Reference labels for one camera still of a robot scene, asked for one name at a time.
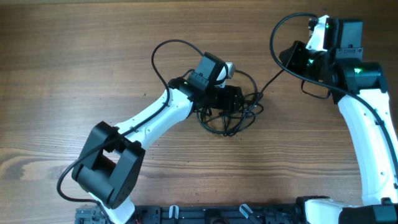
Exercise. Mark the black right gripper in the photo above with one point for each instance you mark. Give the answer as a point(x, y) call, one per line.
point(292, 54)

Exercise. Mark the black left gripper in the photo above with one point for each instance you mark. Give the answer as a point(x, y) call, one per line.
point(232, 99)

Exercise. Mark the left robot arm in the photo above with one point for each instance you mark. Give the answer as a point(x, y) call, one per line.
point(111, 159)

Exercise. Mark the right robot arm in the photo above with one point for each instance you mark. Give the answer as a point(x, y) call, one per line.
point(333, 58)

